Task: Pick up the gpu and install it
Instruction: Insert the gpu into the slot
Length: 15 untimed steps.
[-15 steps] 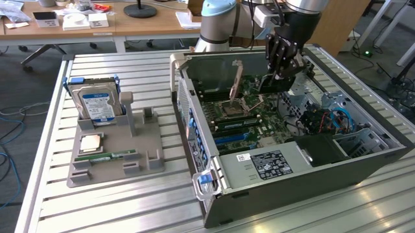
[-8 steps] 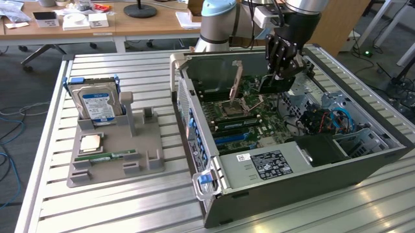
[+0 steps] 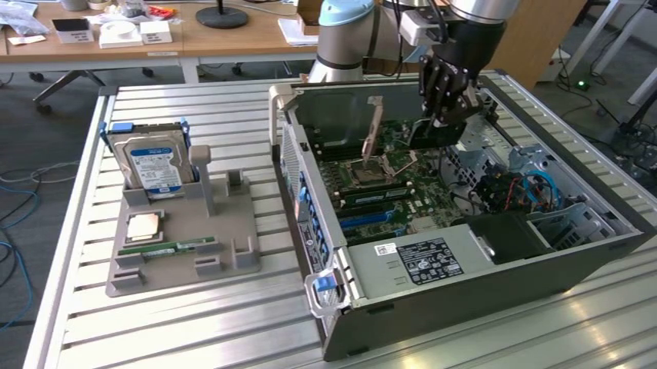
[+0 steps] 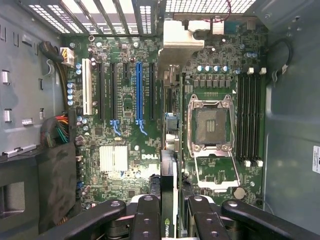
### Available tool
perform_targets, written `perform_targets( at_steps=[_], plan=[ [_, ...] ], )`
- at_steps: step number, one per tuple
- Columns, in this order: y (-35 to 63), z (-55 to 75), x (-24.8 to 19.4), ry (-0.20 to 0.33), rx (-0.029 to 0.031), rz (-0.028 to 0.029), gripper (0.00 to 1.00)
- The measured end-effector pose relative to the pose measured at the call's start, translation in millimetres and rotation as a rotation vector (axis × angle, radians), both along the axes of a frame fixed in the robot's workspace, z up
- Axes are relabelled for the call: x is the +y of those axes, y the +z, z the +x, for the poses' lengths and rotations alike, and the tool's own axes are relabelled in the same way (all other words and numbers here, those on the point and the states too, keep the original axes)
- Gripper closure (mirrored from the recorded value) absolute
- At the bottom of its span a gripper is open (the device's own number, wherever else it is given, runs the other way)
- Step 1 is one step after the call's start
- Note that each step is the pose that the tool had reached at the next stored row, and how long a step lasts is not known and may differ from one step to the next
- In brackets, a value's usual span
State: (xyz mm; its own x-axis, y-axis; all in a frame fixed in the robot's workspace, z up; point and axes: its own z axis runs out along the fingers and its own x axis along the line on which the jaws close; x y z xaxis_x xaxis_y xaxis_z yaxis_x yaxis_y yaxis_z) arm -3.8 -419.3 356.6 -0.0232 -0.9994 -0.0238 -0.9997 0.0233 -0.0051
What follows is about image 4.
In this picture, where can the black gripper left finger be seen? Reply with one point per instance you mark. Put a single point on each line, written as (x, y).
(146, 220)

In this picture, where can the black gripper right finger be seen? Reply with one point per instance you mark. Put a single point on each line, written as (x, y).
(205, 220)

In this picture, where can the silver coin battery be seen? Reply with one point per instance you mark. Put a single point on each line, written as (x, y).
(239, 193)

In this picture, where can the metal socket cover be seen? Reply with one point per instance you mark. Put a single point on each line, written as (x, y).
(197, 167)

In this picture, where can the silver chipset heatsink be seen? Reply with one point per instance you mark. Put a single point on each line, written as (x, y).
(113, 160)

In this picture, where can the CPU socket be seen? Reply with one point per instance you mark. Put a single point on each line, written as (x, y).
(210, 125)

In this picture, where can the black plastic shroud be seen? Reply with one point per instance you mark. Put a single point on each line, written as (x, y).
(57, 180)

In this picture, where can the black RAM slot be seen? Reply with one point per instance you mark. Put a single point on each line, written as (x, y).
(252, 117)
(240, 117)
(259, 117)
(246, 117)

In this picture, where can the dark grey PC case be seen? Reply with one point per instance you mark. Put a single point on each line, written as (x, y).
(287, 125)

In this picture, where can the long black expansion slot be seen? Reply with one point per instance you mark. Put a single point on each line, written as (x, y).
(101, 92)
(114, 92)
(152, 92)

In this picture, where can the blue expansion slot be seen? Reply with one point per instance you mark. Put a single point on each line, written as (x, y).
(139, 92)

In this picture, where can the white expansion slot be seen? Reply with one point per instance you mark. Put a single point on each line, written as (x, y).
(87, 87)

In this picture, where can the short black expansion slot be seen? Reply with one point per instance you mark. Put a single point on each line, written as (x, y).
(125, 70)

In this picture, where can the green Dell motherboard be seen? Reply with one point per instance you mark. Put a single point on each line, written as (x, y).
(215, 55)

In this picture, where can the small silver heatsink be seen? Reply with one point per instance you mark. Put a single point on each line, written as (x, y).
(218, 27)

